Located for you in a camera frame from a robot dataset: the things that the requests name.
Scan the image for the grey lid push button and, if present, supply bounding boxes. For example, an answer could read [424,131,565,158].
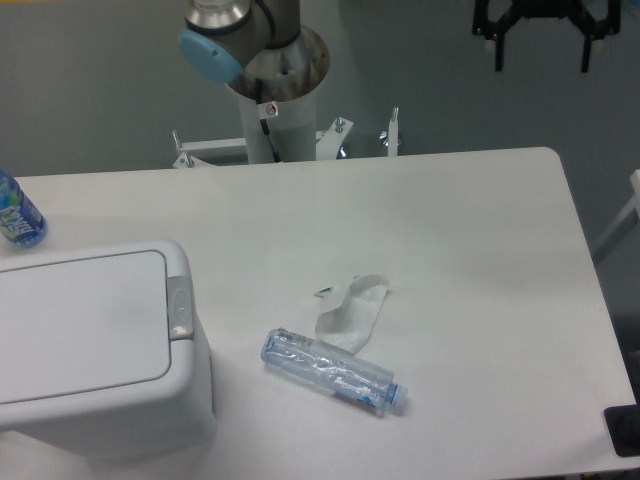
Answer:
[166,276,195,341]

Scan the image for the black cable on pedestal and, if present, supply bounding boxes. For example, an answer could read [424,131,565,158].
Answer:
[254,76,283,164]

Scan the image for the black clamp at table edge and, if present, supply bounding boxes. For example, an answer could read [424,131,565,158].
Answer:
[604,404,639,458]

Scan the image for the white trash can body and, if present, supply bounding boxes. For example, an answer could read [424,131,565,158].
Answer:
[1,240,217,458]

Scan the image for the white frame at right edge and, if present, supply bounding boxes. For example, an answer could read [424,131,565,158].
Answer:
[591,169,639,265]

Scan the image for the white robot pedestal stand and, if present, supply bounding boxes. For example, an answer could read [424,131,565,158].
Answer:
[171,27,403,170]

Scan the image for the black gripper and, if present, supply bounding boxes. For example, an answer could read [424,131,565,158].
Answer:
[472,0,621,73]

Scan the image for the blue standing water bottle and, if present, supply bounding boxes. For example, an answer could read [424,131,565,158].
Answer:
[1,171,47,248]

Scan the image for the white trash can lid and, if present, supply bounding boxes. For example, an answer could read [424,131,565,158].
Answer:
[1,251,171,404]

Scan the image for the crumpled white paper wrapper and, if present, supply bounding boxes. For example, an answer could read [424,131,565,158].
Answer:
[314,274,390,355]

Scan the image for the crushed clear plastic bottle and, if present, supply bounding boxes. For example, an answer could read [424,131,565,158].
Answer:
[261,328,408,415]

